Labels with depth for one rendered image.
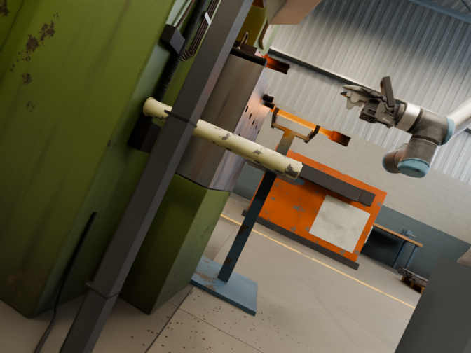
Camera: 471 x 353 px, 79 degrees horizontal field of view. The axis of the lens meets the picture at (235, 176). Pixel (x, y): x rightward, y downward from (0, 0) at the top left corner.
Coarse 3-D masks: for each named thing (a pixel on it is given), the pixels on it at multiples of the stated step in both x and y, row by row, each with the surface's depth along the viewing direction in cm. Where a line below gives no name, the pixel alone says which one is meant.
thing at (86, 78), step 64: (64, 0) 78; (128, 0) 74; (0, 64) 80; (64, 64) 76; (128, 64) 72; (0, 128) 78; (64, 128) 74; (128, 128) 76; (0, 192) 77; (64, 192) 73; (128, 192) 90; (0, 256) 75; (64, 256) 74
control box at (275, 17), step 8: (272, 0) 66; (280, 0) 62; (288, 0) 59; (296, 0) 59; (304, 0) 60; (312, 0) 60; (320, 0) 60; (272, 8) 67; (280, 8) 63; (288, 8) 63; (296, 8) 63; (304, 8) 64; (312, 8) 64; (272, 16) 67; (280, 16) 67; (288, 16) 67; (296, 16) 67; (304, 16) 68; (272, 24) 71; (280, 24) 71; (288, 24) 71; (296, 24) 72
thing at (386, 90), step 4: (384, 76) 101; (388, 76) 101; (384, 80) 101; (388, 80) 101; (380, 84) 103; (384, 84) 101; (388, 84) 100; (384, 88) 101; (388, 88) 100; (384, 92) 102; (388, 92) 100; (392, 92) 100; (384, 96) 102; (388, 96) 100; (392, 96) 100; (388, 100) 100; (392, 100) 100; (388, 104) 100; (392, 104) 99
